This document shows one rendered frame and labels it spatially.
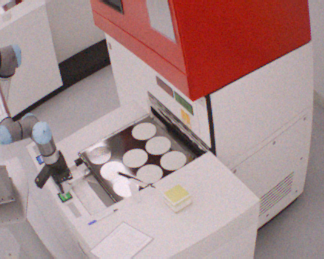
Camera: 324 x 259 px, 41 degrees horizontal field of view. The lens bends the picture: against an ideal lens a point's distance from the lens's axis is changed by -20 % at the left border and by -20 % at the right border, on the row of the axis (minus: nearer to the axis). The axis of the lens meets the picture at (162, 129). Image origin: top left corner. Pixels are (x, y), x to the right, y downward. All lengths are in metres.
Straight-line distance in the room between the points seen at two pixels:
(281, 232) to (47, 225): 1.53
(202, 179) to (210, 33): 0.55
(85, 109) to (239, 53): 2.18
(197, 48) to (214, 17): 0.14
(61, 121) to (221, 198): 2.19
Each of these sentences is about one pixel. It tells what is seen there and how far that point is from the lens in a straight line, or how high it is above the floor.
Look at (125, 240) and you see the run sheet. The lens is 1.78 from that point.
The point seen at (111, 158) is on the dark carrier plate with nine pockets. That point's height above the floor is 0.90.
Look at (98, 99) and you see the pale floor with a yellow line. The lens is 3.91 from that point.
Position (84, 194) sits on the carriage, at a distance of 2.07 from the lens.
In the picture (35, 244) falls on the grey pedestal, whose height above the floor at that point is 0.40.
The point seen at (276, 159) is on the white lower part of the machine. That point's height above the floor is 0.63.
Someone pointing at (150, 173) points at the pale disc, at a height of 0.90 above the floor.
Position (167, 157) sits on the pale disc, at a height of 0.90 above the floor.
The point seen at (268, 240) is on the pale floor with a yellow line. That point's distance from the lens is 2.86.
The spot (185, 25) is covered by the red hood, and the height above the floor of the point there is 1.55.
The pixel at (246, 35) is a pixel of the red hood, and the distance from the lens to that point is 1.84.
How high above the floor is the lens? 2.41
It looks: 43 degrees down
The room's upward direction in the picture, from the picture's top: 11 degrees counter-clockwise
